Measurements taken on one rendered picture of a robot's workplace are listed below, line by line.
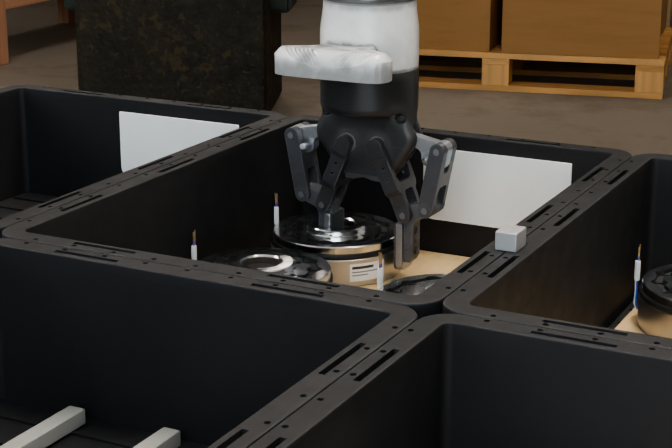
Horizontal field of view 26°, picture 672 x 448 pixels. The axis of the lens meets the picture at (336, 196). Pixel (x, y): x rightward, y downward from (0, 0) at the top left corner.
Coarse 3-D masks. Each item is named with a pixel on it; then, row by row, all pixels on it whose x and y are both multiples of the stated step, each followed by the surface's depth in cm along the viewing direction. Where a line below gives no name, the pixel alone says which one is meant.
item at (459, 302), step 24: (624, 168) 106; (600, 192) 100; (576, 216) 94; (528, 240) 89; (552, 240) 90; (504, 264) 85; (528, 264) 87; (480, 288) 81; (456, 312) 77; (480, 312) 77; (504, 312) 77; (600, 336) 73; (624, 336) 73; (648, 336) 73
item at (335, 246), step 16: (288, 224) 117; (304, 224) 117; (368, 224) 117; (384, 224) 117; (288, 240) 112; (304, 240) 113; (320, 240) 112; (336, 240) 112; (352, 240) 112; (368, 240) 114; (384, 240) 112
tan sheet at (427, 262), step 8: (424, 256) 119; (432, 256) 119; (440, 256) 119; (448, 256) 119; (456, 256) 119; (416, 264) 117; (424, 264) 117; (432, 264) 117; (440, 264) 117; (448, 264) 117; (456, 264) 117; (400, 272) 115; (408, 272) 115; (416, 272) 115; (424, 272) 115; (432, 272) 115; (440, 272) 115; (448, 272) 115; (392, 280) 113; (376, 288) 111
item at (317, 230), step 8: (344, 216) 117; (352, 216) 117; (312, 224) 115; (344, 224) 117; (352, 224) 116; (360, 224) 115; (312, 232) 114; (320, 232) 113; (328, 232) 113; (336, 232) 113; (344, 232) 113; (352, 232) 113; (360, 232) 114
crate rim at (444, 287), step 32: (192, 160) 109; (608, 160) 109; (96, 192) 100; (128, 192) 101; (576, 192) 100; (32, 224) 93; (128, 256) 86; (160, 256) 86; (480, 256) 87; (320, 288) 81; (352, 288) 81; (448, 288) 81
